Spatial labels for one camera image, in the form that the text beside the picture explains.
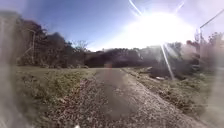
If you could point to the dark wood of trees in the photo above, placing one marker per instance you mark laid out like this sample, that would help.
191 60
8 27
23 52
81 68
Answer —
113 58

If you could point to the grey gravel path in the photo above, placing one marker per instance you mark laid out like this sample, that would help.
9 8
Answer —
113 96

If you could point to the grass verge with leaves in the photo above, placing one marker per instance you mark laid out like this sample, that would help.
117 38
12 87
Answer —
173 90
43 86

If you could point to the robot's own part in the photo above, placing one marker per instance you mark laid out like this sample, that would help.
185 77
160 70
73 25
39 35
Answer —
77 126

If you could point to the pole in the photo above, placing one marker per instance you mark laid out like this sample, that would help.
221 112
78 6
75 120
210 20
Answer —
200 36

